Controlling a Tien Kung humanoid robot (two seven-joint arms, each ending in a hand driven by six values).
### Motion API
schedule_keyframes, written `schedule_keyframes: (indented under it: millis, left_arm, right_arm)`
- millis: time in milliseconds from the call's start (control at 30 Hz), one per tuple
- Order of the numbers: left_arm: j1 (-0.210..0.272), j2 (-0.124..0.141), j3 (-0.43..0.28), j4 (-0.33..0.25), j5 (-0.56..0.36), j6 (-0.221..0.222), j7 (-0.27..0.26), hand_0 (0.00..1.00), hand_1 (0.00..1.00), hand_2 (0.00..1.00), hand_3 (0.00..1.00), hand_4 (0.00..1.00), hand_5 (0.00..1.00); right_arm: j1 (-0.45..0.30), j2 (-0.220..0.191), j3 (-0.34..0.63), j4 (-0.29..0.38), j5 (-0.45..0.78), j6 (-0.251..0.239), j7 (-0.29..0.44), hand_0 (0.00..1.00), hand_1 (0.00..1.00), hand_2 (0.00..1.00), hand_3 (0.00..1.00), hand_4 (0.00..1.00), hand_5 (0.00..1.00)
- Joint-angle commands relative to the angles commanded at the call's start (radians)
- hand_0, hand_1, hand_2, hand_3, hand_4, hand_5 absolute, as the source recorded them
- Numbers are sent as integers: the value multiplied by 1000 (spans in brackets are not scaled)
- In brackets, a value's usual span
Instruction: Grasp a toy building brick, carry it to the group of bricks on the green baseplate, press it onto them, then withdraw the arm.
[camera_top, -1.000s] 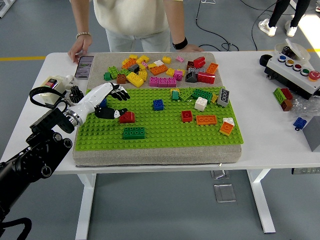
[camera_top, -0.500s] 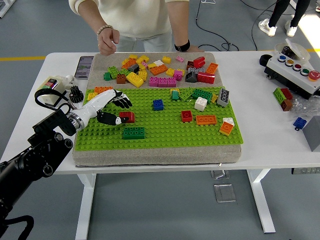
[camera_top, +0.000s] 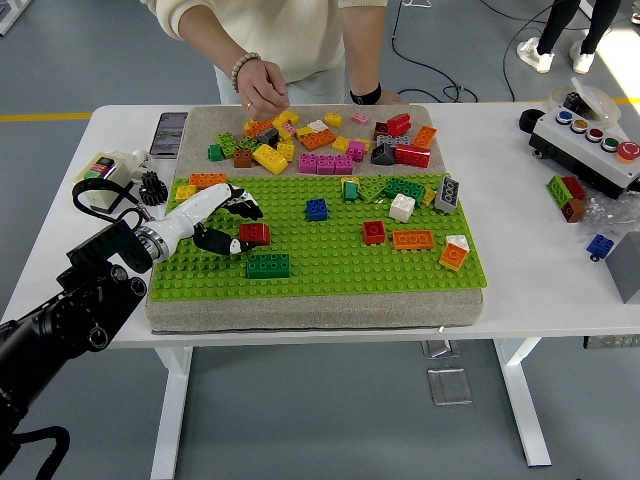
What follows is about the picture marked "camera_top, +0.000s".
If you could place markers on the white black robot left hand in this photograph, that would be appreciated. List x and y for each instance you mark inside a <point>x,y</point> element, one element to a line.
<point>200,202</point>

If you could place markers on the person's right hand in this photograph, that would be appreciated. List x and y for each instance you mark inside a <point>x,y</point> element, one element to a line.
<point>265,87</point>

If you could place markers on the person's left hand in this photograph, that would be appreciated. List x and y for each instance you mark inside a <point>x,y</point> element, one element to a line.
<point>394,98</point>

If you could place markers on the red curved-top brick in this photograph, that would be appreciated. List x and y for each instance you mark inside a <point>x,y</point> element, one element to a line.
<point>256,233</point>

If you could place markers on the smartphone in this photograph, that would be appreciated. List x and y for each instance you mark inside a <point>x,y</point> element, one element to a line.
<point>169,135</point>

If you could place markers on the dark green eight-stud brick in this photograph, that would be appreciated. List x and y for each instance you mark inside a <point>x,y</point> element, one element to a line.
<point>268,266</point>
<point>405,189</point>

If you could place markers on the person's right forearm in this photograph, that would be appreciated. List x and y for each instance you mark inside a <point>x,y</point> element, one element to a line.
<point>210,40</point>

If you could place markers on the person's left forearm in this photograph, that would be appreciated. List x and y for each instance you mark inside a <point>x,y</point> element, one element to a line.
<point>360,45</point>

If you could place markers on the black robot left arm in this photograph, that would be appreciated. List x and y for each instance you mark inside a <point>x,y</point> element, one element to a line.
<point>60,310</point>

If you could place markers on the yellow four-stud brick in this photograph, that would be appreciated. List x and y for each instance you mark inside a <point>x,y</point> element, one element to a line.
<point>183,193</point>
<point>340,144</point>
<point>286,150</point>
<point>333,119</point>

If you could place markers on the orange eight-stud brick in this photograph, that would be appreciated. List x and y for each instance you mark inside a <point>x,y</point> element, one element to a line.
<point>207,179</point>
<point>317,141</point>

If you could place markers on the red stud brick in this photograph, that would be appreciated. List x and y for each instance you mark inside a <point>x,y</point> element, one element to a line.
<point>398,124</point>
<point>575,187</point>

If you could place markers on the dark brown brick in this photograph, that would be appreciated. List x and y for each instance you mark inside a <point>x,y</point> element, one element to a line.
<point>380,130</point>

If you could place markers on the yellow stud brick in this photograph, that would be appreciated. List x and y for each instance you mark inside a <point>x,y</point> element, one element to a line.
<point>302,132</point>
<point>286,120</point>

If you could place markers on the small pink brick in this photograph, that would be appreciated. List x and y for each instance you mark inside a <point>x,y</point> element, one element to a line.
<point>359,118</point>
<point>289,128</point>

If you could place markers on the grey flat stud brick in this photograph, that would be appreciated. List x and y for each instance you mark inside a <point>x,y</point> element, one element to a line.
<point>392,140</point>

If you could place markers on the orange stud brick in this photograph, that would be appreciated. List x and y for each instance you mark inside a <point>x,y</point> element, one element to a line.
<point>256,130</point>
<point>424,137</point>

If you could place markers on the black grey sloped brick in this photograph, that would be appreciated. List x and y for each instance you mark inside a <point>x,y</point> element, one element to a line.
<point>382,155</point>
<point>268,136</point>

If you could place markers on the small dark green brick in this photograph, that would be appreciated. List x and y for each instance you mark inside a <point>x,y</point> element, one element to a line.
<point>214,153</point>

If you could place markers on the large red brick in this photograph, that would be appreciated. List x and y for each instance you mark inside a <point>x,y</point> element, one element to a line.
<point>412,156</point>

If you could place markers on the brown four-stud brick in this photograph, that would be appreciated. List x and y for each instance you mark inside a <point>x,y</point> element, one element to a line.
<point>243,159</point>

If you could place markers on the lime green stud brick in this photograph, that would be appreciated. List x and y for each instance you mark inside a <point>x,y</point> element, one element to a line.
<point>226,145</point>

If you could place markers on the small white brick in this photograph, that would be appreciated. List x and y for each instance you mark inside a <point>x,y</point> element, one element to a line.
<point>316,126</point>

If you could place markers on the pink four-stud brick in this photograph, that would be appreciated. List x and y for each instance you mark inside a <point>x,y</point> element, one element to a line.
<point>356,151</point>

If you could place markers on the large yellow rounded brick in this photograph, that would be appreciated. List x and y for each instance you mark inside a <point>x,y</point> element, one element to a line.
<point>269,159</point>

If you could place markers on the yellow hollow brick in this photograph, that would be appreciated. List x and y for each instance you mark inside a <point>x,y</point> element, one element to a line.
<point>347,179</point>

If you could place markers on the lime green flat brick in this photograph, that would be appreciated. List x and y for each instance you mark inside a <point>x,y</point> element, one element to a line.
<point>371,189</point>

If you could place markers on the pink long brick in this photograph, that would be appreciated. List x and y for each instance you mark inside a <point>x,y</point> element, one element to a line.
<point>325,164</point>

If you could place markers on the small teal green brick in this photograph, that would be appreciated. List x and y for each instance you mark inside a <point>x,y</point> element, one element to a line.
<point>350,191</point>

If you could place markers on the small yellow tilted brick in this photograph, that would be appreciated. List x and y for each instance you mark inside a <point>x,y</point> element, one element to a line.
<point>429,197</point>

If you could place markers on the white four-stud brick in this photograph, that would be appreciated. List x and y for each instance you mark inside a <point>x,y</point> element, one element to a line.
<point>401,208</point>

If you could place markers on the blue four-stud brick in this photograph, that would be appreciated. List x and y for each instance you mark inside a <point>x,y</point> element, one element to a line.
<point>316,210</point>

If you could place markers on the green studded baseplate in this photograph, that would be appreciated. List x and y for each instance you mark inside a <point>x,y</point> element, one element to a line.
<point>340,272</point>

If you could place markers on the white sloped brick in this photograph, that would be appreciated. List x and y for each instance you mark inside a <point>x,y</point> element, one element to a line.
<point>457,242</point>

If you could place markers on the orange brick with yellow base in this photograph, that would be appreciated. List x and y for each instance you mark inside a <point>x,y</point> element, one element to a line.
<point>452,257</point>

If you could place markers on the blue brick keyring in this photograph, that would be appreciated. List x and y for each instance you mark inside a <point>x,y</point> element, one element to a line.
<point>599,245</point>

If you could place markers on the black wrist watch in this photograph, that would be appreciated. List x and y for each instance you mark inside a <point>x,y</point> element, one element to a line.
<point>365,95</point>

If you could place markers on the black gear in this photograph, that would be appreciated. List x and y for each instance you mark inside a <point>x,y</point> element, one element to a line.
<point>151,190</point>

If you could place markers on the person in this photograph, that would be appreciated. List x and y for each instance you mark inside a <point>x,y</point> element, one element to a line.
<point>555,25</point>
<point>290,35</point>

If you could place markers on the small white plastic part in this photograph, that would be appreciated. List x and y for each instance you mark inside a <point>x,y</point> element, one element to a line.
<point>140,160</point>

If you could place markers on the grey foam mat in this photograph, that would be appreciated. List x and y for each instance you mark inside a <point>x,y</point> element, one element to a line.
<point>310,312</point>

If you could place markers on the white table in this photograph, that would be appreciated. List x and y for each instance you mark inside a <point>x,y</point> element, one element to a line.
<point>525,225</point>

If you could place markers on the white button control box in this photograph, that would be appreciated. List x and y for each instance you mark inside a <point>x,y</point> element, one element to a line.
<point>580,150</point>

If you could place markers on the white round lidded container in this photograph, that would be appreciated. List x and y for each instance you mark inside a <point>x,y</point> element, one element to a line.
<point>600,102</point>

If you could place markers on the clear plastic bag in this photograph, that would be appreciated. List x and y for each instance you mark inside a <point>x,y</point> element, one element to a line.
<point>610,212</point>

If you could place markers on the clear floor socket cover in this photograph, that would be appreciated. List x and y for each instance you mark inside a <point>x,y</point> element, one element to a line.
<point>450,386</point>
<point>440,348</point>

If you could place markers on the grey box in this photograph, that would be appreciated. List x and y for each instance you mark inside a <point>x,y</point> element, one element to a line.
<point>625,270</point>

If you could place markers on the table height control panel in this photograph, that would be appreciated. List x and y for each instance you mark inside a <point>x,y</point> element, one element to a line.
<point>610,342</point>

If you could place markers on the cream switch box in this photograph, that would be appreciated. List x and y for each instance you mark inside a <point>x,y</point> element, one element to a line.
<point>102,167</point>

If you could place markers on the white furniture frame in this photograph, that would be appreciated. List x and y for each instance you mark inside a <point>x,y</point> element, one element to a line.
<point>10,15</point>

